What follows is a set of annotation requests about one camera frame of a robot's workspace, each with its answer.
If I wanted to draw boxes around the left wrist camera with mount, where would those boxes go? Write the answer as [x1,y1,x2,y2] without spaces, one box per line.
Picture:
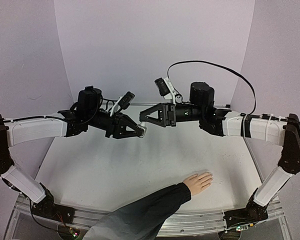
[109,91,135,117]

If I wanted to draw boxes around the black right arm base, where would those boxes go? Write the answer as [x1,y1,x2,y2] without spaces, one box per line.
[223,198,269,230]

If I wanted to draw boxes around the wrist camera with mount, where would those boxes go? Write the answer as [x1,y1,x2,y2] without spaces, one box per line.
[109,91,135,117]
[154,77,181,105]

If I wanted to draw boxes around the white nail polish cap brush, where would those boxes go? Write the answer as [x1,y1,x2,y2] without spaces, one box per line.
[138,122,146,128]

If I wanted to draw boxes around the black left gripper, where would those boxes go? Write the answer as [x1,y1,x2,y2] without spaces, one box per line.
[87,109,145,139]

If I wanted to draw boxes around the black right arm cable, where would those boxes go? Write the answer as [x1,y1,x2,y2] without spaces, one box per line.
[166,59,300,131]

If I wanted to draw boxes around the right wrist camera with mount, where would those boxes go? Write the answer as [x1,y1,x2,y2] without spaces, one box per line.
[154,77,181,105]

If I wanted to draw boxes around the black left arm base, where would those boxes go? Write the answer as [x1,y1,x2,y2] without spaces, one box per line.
[30,183,75,224]

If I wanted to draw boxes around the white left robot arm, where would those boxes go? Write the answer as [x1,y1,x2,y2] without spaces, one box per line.
[0,86,146,219]

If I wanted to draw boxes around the mannequin hand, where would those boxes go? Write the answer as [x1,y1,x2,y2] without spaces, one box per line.
[183,172,213,196]

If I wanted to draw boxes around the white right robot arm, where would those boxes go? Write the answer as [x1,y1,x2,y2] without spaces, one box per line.
[139,78,300,207]

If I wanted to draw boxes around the dark sleeved forearm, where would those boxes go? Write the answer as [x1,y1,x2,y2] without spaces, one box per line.
[83,183,191,240]

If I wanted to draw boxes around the glitter nail polish bottle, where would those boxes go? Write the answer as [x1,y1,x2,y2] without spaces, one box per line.
[139,125,147,139]

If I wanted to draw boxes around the aluminium table frame rail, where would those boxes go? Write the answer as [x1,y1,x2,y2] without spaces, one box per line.
[4,196,292,240]

